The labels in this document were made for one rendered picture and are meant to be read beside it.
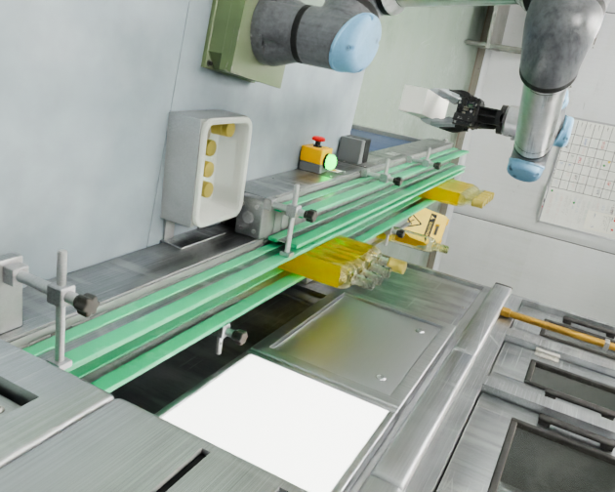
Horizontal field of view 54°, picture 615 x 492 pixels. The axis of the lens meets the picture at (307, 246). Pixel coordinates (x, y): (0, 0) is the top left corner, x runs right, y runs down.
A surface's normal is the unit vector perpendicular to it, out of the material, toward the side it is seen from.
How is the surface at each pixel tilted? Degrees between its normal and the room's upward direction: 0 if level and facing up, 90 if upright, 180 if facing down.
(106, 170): 0
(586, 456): 90
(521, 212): 90
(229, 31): 90
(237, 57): 1
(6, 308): 0
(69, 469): 90
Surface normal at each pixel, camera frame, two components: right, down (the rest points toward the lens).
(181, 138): -0.45, 0.22
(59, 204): 0.88, 0.28
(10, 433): 0.15, -0.94
